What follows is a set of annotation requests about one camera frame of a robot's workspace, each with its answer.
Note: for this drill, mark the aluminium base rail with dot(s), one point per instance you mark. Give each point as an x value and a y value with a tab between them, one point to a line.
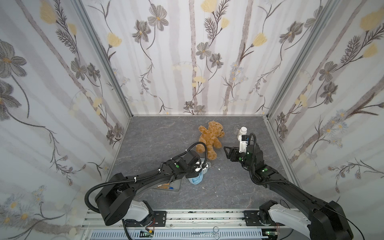
180	224

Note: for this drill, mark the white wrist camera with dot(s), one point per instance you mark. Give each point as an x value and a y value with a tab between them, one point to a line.
244	142
200	167

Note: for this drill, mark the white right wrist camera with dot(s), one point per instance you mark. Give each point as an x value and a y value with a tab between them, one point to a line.
244	142

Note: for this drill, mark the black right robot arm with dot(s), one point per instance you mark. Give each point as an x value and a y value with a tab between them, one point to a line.
316	219

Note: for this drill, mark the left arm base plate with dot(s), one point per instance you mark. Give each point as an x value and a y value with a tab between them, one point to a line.
155	219

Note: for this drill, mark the brown teddy bear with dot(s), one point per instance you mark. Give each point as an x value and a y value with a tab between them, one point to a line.
210	137

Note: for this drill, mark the white plastic bottle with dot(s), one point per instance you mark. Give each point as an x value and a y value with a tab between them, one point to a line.
242	132

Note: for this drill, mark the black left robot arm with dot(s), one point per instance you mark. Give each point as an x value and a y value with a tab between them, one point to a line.
114	198

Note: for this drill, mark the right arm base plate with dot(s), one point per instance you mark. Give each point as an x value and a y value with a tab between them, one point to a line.
252	219

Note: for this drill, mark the clear plastic cup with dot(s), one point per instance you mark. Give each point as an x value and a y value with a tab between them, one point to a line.
236	129

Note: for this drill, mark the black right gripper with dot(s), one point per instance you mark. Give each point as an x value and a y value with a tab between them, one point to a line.
237	153

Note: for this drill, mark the metal scissors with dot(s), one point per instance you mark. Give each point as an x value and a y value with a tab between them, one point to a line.
214	233

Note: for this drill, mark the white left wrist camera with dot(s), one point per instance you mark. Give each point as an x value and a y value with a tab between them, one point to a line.
200	167

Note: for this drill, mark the light blue fleece hoodie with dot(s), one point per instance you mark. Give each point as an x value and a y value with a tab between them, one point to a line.
199	178

